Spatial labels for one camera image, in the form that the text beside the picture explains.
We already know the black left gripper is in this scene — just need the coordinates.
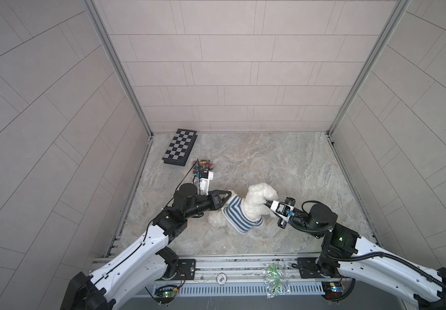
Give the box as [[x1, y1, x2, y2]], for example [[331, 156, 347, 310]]
[[180, 192, 231, 221]]

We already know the blue white striped shirt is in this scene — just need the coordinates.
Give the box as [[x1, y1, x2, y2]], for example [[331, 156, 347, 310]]
[[222, 195, 264, 234]]

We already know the white teddy bear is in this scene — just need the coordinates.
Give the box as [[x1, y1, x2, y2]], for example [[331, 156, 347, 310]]
[[208, 183, 278, 232]]

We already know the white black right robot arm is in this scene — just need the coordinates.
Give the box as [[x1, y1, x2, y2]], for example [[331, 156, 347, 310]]
[[265, 198, 446, 309]]

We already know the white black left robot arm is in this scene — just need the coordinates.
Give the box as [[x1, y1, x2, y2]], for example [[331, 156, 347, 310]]
[[60, 183, 232, 309]]

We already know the clear bag of toy bricks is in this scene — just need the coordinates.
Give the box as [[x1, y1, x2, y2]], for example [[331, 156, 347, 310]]
[[193, 159, 214, 174]]

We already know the folded black white chessboard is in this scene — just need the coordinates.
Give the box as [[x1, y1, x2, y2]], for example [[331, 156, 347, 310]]
[[162, 129, 198, 166]]

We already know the clear bag of green parts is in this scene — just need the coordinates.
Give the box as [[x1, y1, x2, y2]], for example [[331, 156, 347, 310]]
[[263, 263, 291, 298]]

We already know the right green circuit board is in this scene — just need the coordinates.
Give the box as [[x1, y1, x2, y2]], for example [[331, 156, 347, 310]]
[[321, 282, 344, 300]]

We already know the green circuit board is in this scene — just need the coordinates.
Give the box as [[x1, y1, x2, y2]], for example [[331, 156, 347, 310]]
[[154, 285, 180, 304], [321, 282, 344, 300]]

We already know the left green circuit board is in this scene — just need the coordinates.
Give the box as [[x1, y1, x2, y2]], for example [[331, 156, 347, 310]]
[[154, 285, 180, 304]]

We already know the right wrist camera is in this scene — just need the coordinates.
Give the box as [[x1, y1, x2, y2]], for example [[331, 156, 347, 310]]
[[270, 201, 295, 222]]

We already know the black corrugated cable hose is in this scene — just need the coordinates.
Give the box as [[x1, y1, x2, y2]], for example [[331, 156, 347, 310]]
[[288, 200, 446, 310]]

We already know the aluminium corner post left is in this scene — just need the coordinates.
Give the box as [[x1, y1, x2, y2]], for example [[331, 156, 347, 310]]
[[82, 0, 154, 140]]

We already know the aluminium corner post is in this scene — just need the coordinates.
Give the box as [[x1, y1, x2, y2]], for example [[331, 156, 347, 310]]
[[82, 0, 154, 140], [327, 0, 411, 140]]

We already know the aluminium corner post right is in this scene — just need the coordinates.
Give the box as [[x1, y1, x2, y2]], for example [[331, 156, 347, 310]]
[[327, 0, 411, 140]]

